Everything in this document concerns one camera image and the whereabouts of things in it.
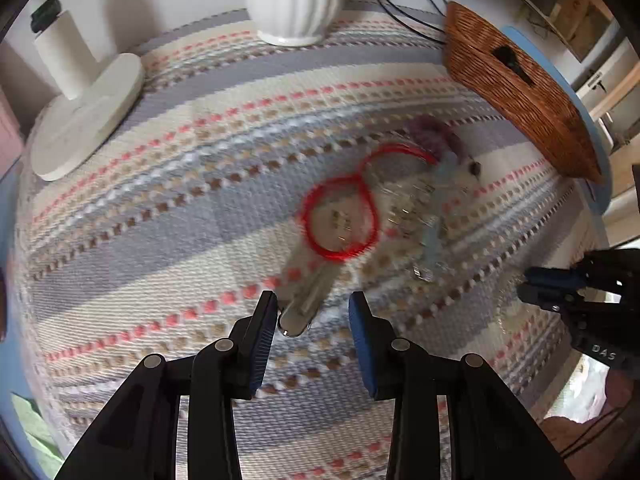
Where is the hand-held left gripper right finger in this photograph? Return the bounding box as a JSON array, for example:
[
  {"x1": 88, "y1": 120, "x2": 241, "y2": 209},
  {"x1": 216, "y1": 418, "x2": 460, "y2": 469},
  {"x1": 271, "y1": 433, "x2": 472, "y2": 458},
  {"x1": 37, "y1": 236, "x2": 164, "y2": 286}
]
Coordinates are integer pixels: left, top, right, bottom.
[{"x1": 348, "y1": 290, "x2": 576, "y2": 480}]

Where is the white lamp base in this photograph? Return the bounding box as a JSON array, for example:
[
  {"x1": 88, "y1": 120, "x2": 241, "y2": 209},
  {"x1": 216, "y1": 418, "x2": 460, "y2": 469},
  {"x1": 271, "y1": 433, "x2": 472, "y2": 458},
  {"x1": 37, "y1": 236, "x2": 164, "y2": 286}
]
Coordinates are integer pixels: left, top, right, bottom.
[{"x1": 30, "y1": 0, "x2": 146, "y2": 182}]

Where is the brown wicker basket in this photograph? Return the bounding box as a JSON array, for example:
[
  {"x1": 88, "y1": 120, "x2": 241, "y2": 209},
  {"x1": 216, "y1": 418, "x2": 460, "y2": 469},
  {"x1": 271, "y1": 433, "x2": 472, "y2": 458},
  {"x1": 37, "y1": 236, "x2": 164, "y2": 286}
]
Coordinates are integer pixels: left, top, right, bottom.
[{"x1": 442, "y1": 1, "x2": 603, "y2": 185}]

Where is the person's right hand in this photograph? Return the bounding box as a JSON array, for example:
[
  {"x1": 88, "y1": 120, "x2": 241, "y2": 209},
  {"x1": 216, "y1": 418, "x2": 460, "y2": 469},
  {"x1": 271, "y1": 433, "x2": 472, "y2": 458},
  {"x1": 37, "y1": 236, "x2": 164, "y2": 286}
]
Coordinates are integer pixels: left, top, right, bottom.
[{"x1": 605, "y1": 367, "x2": 640, "y2": 411}]

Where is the striped woven mat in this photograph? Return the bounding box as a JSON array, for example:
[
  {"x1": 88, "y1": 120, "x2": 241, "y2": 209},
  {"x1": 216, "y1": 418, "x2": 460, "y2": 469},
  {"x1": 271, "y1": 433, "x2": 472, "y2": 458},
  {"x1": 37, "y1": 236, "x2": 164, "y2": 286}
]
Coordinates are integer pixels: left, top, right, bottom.
[{"x1": 17, "y1": 7, "x2": 581, "y2": 480}]

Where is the silver hair clip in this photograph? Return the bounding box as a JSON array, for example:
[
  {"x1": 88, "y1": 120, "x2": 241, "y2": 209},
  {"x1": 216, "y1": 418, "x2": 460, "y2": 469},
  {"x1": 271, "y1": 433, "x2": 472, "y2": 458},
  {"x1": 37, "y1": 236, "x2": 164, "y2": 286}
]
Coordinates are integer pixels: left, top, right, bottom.
[{"x1": 277, "y1": 255, "x2": 346, "y2": 337}]

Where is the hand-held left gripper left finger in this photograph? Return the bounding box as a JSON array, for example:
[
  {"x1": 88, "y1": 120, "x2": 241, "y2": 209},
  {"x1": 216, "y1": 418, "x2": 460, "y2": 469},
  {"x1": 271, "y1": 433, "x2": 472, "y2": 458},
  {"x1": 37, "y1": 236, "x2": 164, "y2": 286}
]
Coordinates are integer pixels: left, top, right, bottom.
[{"x1": 55, "y1": 290, "x2": 279, "y2": 480}]

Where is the purple scrunchie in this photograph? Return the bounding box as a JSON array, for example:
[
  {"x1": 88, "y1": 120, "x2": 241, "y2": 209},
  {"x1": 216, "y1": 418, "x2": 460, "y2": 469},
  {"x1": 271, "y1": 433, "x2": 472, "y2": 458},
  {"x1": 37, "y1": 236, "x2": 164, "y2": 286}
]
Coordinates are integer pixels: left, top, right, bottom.
[{"x1": 404, "y1": 114, "x2": 466, "y2": 158}]

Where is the dark green lamp switch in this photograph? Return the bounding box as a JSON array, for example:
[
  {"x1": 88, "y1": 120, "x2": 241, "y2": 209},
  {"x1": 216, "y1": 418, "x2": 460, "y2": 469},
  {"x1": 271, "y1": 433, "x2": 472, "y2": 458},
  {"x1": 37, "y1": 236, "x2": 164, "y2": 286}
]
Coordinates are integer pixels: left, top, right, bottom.
[{"x1": 29, "y1": 0, "x2": 63, "y2": 33}]

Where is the green cloth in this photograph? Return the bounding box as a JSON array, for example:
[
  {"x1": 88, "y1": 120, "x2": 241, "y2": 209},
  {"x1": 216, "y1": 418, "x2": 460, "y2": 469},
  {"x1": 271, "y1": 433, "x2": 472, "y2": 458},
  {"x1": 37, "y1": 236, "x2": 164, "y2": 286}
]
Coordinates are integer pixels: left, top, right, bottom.
[{"x1": 10, "y1": 392, "x2": 63, "y2": 468}]

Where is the red cord bracelet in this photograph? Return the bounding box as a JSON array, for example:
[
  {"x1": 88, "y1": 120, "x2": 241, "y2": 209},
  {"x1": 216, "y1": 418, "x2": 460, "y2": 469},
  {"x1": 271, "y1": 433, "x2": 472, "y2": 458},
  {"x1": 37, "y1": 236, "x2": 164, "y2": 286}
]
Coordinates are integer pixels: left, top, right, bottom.
[
  {"x1": 301, "y1": 175, "x2": 381, "y2": 262},
  {"x1": 359, "y1": 143, "x2": 438, "y2": 183}
]

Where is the black cable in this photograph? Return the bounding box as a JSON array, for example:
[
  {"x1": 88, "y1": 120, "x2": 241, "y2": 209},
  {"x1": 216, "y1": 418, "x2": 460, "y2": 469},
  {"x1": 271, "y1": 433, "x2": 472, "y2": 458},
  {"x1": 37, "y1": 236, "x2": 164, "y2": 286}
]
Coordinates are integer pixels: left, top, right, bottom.
[{"x1": 374, "y1": 0, "x2": 448, "y2": 45}]

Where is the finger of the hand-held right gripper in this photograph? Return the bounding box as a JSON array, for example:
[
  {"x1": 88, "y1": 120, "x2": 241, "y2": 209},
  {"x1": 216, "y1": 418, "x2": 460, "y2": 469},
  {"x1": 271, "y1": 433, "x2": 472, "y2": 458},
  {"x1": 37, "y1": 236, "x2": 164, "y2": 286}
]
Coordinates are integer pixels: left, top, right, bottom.
[
  {"x1": 517, "y1": 283, "x2": 581, "y2": 314},
  {"x1": 524, "y1": 266, "x2": 588, "y2": 288}
]

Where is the cardboard box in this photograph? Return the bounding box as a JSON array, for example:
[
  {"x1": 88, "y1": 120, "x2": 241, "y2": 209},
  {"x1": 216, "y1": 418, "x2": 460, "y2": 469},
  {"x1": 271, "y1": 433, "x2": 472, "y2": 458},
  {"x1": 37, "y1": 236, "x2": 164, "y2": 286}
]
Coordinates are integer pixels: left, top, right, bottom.
[{"x1": 547, "y1": 0, "x2": 616, "y2": 61}]

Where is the light blue hair clip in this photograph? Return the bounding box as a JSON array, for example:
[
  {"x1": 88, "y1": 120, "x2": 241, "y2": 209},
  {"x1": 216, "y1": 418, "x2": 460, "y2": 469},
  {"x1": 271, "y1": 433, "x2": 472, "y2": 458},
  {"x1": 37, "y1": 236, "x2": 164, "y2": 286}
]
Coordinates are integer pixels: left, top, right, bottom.
[{"x1": 412, "y1": 152, "x2": 463, "y2": 283}]

